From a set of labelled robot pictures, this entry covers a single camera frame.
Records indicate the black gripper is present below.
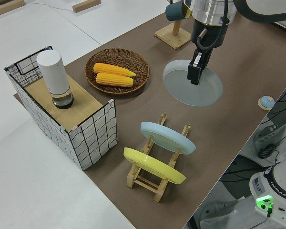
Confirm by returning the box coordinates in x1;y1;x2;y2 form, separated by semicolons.
187;21;229;85

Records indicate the gray plate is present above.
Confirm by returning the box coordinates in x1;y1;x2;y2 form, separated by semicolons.
163;59;223;107

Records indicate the light blue plate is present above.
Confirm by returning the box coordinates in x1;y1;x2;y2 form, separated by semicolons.
140;121;196;155

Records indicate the yellow plate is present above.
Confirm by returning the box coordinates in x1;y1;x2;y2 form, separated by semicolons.
123;147;187;185

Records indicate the wooden plate rack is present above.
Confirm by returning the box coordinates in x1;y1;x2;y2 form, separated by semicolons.
126;112;192;203

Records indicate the wooden mug stand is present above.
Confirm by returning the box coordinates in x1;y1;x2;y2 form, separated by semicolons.
154;19;192;50

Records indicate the brown table mat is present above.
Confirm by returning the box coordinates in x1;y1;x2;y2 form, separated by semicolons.
13;0;286;229

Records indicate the teal mug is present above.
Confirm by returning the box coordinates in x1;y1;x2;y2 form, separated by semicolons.
165;0;184;21

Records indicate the brown wicker basket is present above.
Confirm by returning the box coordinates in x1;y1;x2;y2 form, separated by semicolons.
85;48;150;95

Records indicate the blue dome call bell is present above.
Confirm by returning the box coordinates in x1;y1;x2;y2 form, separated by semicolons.
257;95;275;111

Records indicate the yellow corn cob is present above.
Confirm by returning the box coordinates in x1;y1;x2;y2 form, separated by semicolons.
95;72;134;87
93;62;137;78

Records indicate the wooden shelf board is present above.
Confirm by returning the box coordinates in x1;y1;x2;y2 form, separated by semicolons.
23;75;103;127

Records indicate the short wooden block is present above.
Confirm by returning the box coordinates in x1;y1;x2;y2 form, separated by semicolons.
72;0;101;13

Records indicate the white cylindrical grinder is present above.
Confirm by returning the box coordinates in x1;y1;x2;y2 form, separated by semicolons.
36;50;74;110

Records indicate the long wooden block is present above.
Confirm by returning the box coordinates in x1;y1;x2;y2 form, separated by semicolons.
0;0;26;17

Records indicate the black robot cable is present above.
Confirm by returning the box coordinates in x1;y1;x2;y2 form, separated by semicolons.
196;0;231;49

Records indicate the black wire grid basket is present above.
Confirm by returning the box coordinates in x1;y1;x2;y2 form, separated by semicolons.
4;45;118;171

